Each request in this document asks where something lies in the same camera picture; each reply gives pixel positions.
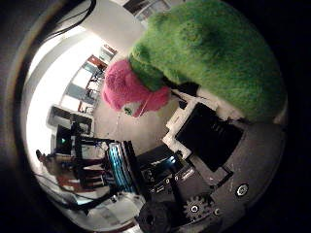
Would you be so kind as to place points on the green and pink dinosaur plush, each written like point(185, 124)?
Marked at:
point(207, 51)

